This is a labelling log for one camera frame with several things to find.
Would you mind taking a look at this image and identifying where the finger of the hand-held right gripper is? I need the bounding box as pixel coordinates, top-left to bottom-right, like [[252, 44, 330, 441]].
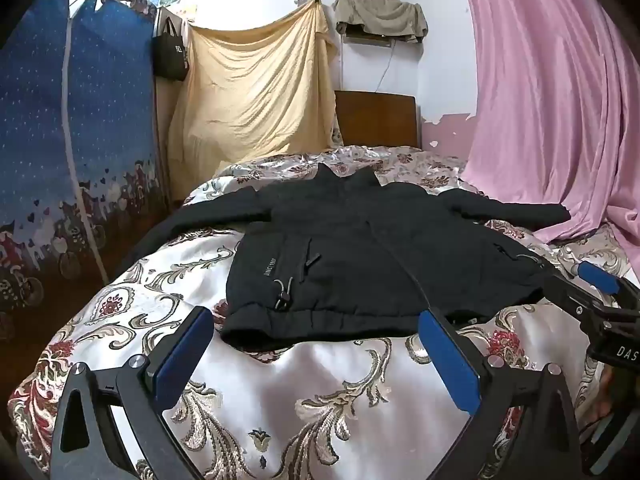
[[575, 260, 640, 311], [542, 270, 608, 326]]

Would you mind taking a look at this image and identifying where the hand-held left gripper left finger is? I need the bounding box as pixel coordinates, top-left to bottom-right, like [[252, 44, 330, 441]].
[[50, 305, 216, 480]]

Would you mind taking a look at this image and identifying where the yellow hanging sheet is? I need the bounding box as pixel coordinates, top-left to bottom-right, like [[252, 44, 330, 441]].
[[167, 0, 341, 201]]

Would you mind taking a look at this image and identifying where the brown wooden headboard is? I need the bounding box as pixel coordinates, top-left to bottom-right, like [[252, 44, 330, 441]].
[[334, 90, 418, 150]]

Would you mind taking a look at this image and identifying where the thin wall cable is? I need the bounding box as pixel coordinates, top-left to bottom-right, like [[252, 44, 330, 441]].
[[375, 40, 397, 95]]

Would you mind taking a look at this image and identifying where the olive draped cloth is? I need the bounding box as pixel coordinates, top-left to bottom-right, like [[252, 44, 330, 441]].
[[334, 0, 430, 43]]

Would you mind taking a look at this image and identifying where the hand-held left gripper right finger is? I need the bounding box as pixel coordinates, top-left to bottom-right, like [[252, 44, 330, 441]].
[[417, 309, 583, 480]]

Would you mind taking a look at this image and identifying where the blue printed fabric wardrobe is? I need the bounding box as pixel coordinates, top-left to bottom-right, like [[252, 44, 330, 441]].
[[0, 0, 171, 341]]

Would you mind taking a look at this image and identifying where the black padded jacket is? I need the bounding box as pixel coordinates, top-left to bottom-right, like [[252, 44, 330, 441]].
[[132, 165, 573, 353]]

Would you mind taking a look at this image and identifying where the floral satin bedspread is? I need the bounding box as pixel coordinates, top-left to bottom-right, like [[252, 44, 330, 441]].
[[7, 145, 633, 480]]

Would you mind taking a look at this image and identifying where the black tote bag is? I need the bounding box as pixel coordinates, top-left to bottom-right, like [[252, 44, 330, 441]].
[[152, 16, 191, 81]]

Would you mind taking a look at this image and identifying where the pink curtain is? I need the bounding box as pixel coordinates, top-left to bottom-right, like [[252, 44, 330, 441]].
[[457, 0, 640, 276]]

